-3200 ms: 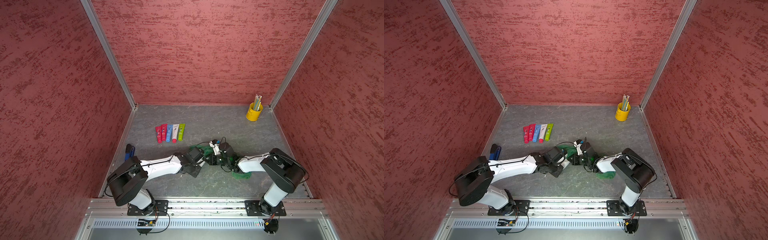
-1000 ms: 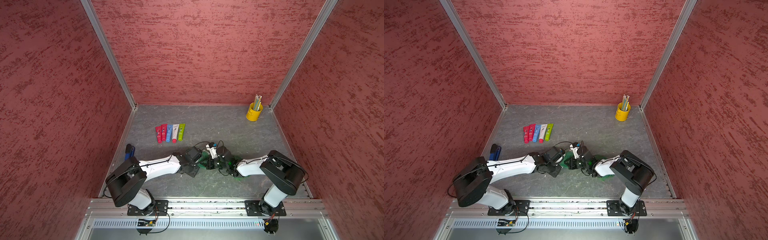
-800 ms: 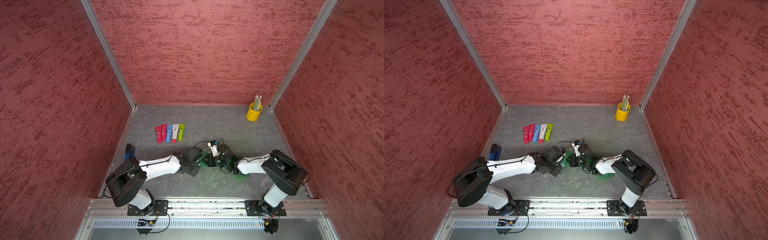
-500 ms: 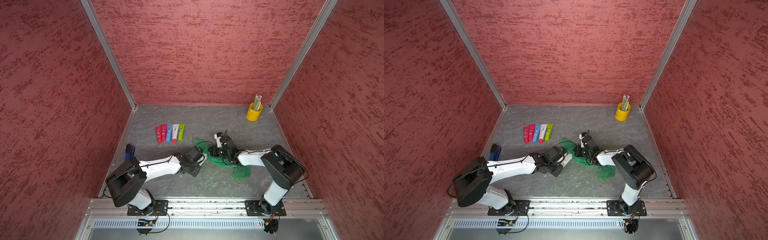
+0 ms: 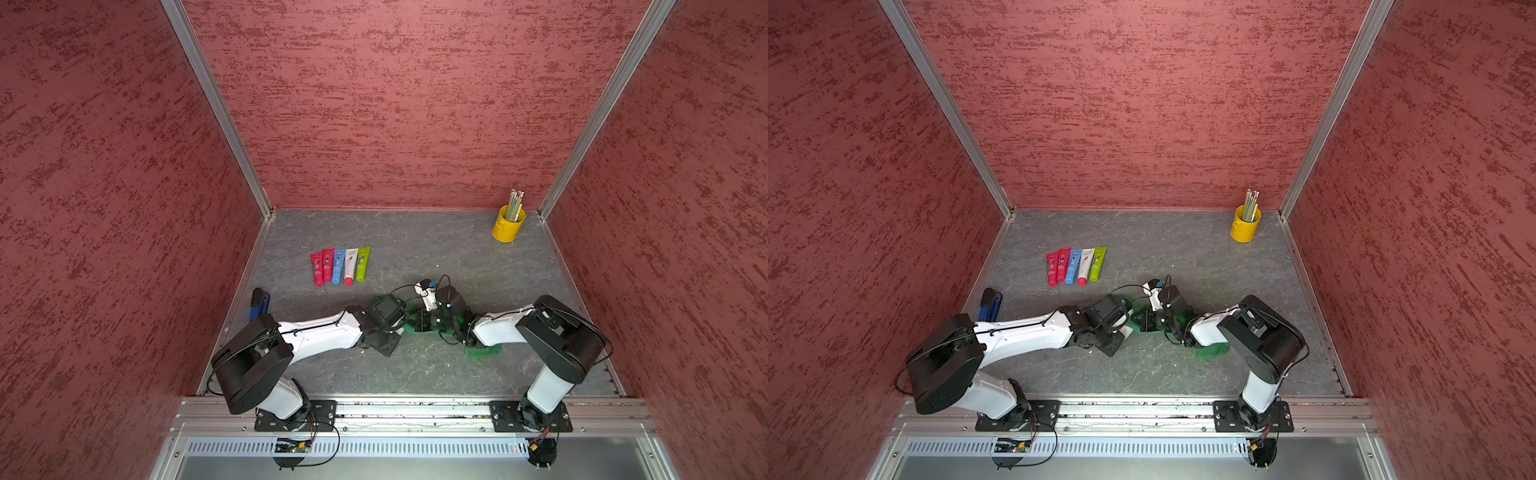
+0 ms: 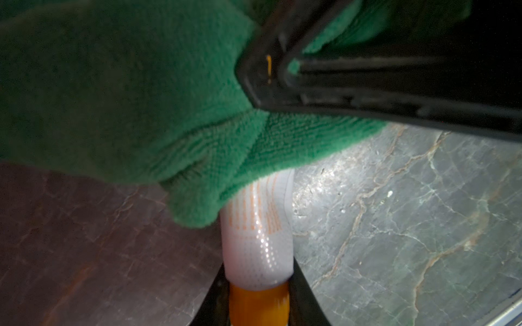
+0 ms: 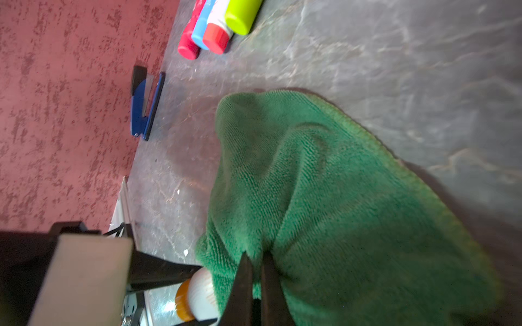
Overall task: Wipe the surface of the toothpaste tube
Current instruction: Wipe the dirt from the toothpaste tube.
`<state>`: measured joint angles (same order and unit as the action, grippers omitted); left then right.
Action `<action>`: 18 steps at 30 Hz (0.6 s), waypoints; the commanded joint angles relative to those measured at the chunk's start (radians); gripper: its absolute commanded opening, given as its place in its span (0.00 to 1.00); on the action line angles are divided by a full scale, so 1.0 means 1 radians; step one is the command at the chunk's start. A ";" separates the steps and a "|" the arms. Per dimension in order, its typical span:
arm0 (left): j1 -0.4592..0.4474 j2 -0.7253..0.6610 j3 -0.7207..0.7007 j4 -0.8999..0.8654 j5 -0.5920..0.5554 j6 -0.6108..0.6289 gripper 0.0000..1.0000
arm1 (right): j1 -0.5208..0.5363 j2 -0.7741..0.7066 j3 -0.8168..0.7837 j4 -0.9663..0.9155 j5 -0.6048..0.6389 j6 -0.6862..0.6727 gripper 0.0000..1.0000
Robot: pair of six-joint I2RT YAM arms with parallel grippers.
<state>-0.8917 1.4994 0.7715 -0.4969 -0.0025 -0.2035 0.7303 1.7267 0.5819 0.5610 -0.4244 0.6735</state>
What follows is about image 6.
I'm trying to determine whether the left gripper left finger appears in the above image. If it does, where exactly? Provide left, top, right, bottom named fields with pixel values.
left=190, top=265, right=231, bottom=326

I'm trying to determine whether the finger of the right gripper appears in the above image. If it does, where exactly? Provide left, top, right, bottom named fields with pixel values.
left=235, top=1, right=521, bottom=142

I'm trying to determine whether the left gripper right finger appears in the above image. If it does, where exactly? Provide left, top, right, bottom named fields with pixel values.
left=288, top=259, right=331, bottom=326

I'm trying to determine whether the white tube orange cap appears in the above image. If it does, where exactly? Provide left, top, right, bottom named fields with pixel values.
left=220, top=169, right=294, bottom=325

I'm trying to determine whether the green microfiber cloth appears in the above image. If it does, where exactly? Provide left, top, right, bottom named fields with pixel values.
left=0, top=0, right=474, bottom=229

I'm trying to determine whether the aluminium front rail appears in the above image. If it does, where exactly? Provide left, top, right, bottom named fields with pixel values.
left=472, top=285, right=521, bottom=326

